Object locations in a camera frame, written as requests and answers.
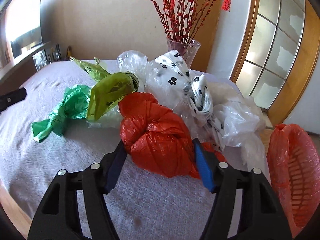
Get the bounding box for dark green plastic bag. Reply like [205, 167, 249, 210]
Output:
[31, 85, 91, 142]

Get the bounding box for olive green plastic bag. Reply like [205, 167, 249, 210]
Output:
[87, 72, 139, 121]

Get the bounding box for milky white plastic bag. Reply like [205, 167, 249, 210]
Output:
[208, 82, 269, 176]

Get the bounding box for red plastic bag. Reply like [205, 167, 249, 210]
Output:
[118, 91, 227, 180]

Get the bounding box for clear knotted plastic bag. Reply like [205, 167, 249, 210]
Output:
[116, 50, 148, 92]

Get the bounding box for white paw print bag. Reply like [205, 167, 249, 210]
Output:
[145, 50, 225, 152]

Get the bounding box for dark tv cabinet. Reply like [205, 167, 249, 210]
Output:
[0, 42, 51, 95]

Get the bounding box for red lined laundry basket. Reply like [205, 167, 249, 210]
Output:
[267, 124, 319, 237]

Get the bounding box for black television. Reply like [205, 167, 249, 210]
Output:
[5, 0, 42, 58]

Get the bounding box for lilac towel table cover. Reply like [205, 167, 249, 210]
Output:
[0, 60, 271, 240]

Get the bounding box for light green plastic bag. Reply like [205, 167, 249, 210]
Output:
[70, 57, 111, 82]

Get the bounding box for glass vase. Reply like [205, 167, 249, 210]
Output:
[167, 38, 201, 69]

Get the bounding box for frosted glass sliding door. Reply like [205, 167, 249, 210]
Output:
[231, 0, 319, 126]

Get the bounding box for red berry branches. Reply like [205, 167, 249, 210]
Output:
[149, 0, 217, 44]

